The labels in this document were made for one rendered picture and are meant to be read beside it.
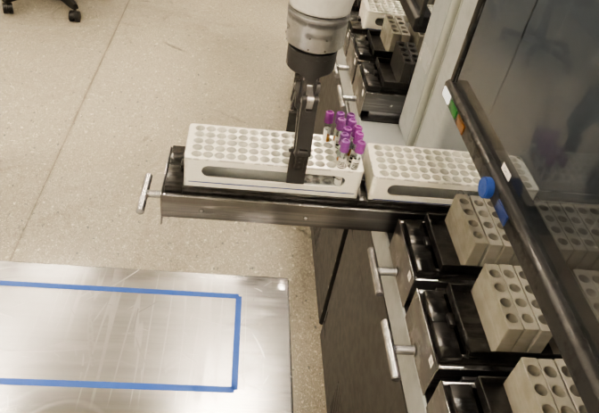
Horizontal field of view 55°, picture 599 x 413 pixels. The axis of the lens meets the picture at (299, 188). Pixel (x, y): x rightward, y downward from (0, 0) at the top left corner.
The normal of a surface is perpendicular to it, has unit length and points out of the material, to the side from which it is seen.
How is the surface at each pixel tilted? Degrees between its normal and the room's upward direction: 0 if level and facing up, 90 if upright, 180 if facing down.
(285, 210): 90
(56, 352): 0
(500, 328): 90
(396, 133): 0
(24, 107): 0
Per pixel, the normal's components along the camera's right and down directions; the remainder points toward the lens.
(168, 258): 0.14, -0.76
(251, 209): 0.04, 0.65
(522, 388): -0.99, -0.09
